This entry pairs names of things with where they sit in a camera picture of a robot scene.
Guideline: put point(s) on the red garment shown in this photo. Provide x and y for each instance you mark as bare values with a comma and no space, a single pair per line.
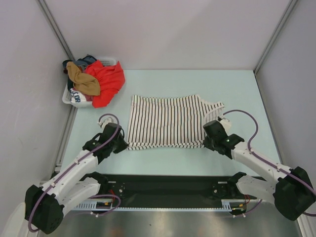
111,79

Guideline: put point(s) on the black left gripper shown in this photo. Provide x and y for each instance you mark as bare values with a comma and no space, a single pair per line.
123,145

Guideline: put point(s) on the aluminium frame rail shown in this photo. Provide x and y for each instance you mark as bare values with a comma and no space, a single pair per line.
287,191

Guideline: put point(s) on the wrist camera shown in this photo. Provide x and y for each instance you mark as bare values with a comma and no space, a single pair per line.
103,123
226,123

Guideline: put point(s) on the white plastic laundry basket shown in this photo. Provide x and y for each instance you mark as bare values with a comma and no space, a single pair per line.
67,96

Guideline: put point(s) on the aluminium corner post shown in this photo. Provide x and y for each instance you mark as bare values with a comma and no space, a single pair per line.
55,28
276,33

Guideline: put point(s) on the black white striped tank top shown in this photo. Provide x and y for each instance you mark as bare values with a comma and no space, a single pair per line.
169,122

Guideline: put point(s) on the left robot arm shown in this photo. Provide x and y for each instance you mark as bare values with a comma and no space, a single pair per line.
47,205

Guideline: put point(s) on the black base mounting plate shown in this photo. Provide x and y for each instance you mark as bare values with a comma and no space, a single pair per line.
161,191

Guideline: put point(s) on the left aluminium corner post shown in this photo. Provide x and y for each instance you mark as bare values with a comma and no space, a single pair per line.
55,28

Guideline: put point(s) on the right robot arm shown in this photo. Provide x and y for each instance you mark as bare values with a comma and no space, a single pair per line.
271,175

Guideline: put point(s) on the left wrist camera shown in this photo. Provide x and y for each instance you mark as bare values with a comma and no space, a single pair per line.
103,123

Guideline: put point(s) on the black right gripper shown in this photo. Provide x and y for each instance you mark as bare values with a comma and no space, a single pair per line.
207,145

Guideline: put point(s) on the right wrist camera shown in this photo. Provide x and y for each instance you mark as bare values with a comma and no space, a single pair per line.
226,123

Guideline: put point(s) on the tan brown garment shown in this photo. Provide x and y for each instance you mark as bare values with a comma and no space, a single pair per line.
82,82

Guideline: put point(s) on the dark blue garment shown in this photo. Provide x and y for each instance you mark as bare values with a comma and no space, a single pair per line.
85,61

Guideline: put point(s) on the white slotted cable duct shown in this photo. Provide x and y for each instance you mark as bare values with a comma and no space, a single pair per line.
93,205

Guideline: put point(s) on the right aluminium corner post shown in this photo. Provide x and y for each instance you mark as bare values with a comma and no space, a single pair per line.
276,33

